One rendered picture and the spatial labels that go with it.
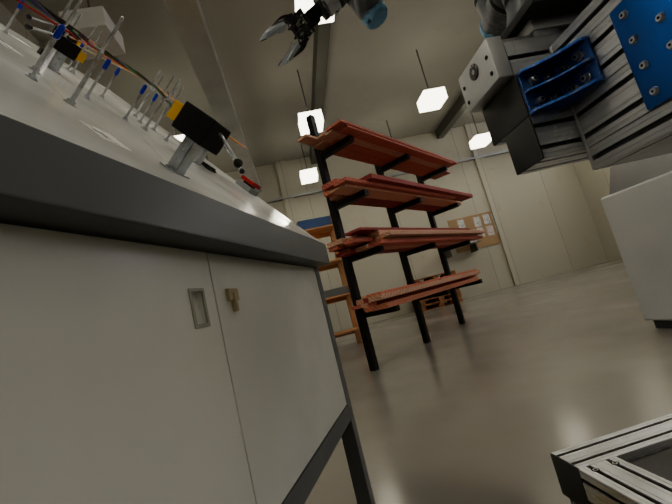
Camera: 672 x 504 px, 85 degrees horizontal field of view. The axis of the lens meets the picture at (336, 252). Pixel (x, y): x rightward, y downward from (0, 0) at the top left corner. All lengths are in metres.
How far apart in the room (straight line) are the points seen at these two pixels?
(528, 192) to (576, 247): 2.18
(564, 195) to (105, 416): 13.40
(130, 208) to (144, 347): 0.15
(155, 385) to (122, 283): 0.11
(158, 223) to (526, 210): 12.43
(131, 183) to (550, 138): 0.72
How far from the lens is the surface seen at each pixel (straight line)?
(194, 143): 0.61
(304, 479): 0.77
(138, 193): 0.44
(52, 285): 0.39
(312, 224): 6.07
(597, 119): 0.86
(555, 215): 13.17
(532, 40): 0.95
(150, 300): 0.47
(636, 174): 3.16
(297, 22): 1.27
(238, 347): 0.60
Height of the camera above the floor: 0.67
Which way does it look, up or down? 8 degrees up
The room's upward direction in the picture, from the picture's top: 14 degrees counter-clockwise
